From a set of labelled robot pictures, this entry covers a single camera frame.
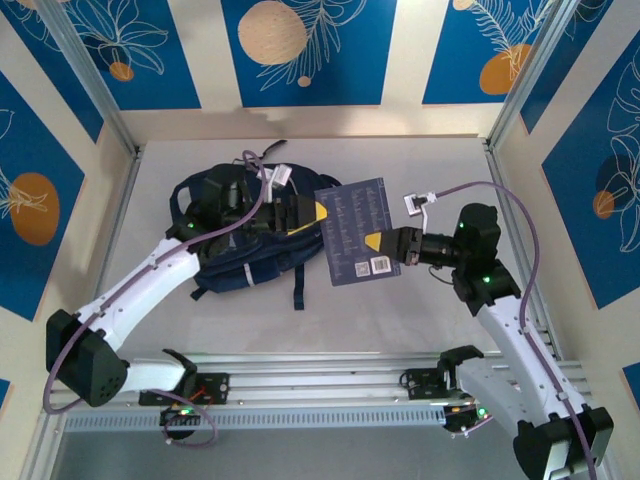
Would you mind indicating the dark blue paperback book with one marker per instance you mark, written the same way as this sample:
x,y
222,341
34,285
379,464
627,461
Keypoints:
x,y
355,220

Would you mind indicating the navy blue student backpack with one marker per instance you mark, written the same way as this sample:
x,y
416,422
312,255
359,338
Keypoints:
x,y
270,260

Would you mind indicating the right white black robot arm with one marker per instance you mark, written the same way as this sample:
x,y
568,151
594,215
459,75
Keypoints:
x,y
520,350

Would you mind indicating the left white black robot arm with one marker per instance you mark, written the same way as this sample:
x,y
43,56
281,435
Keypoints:
x,y
140,280

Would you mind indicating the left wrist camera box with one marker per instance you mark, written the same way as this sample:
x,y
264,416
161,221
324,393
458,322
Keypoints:
x,y
281,175

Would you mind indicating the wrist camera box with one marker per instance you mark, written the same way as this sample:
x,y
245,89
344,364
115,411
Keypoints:
x,y
281,175
412,204

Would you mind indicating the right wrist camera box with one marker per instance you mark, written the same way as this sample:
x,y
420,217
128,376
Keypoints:
x,y
412,204

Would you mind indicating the right aluminium side rail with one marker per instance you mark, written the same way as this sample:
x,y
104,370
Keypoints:
x,y
500,180

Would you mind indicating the aluminium side rail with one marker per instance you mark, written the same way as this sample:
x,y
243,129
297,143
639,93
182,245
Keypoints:
x,y
500,180
127,190

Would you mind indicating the left aluminium side rail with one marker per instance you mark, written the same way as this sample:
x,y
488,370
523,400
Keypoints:
x,y
127,190

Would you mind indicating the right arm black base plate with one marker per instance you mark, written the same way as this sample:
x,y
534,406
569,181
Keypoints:
x,y
422,384

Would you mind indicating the aluminium front frame rail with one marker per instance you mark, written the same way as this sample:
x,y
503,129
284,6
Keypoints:
x,y
320,380

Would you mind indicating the right aluminium corner post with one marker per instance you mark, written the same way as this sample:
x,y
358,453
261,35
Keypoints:
x,y
535,75

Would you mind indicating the aluminium corner post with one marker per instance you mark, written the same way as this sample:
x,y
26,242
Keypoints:
x,y
535,75
85,75

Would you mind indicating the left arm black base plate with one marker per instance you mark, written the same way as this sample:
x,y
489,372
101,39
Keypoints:
x,y
215,387

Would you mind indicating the left aluminium corner post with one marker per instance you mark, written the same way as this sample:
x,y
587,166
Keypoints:
x,y
85,75

